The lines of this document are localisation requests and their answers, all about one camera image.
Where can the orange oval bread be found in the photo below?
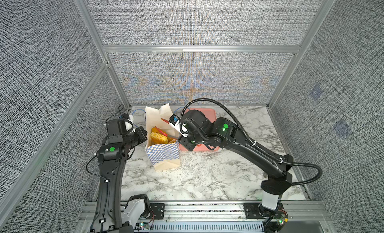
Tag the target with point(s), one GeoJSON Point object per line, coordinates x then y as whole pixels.
{"type": "Point", "coordinates": [155, 129]}

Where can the pink plastic tray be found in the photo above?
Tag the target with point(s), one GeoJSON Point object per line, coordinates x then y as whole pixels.
{"type": "Point", "coordinates": [210, 114]}

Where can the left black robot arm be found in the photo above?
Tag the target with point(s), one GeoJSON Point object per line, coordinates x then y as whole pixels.
{"type": "Point", "coordinates": [121, 139]}

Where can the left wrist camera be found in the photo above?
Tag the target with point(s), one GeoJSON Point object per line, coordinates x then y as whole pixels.
{"type": "Point", "coordinates": [128, 122]}

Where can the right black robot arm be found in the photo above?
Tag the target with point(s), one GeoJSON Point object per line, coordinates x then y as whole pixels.
{"type": "Point", "coordinates": [195, 129]}

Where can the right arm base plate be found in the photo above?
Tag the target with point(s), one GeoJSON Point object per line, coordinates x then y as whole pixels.
{"type": "Point", "coordinates": [257, 211]}

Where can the red kitchen tongs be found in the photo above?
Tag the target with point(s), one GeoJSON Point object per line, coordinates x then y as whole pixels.
{"type": "Point", "coordinates": [167, 130]}

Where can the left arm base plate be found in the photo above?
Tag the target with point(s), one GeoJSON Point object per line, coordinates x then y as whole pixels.
{"type": "Point", "coordinates": [144, 211]}

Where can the blue checkered paper bag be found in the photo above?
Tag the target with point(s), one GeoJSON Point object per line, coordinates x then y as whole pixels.
{"type": "Point", "coordinates": [161, 156]}

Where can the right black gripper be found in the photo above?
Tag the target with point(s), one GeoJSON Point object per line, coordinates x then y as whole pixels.
{"type": "Point", "coordinates": [185, 142]}

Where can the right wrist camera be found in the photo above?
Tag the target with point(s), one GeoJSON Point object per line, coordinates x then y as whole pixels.
{"type": "Point", "coordinates": [175, 123]}

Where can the ridged yellow bread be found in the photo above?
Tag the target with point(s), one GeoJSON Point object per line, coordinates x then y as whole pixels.
{"type": "Point", "coordinates": [158, 138]}

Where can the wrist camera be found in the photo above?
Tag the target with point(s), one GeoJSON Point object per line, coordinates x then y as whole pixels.
{"type": "Point", "coordinates": [175, 123]}
{"type": "Point", "coordinates": [128, 122]}

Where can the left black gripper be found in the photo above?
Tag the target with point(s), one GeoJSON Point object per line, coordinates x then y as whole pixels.
{"type": "Point", "coordinates": [142, 135]}

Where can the aluminium front rail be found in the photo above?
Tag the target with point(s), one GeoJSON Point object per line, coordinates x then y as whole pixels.
{"type": "Point", "coordinates": [229, 217]}

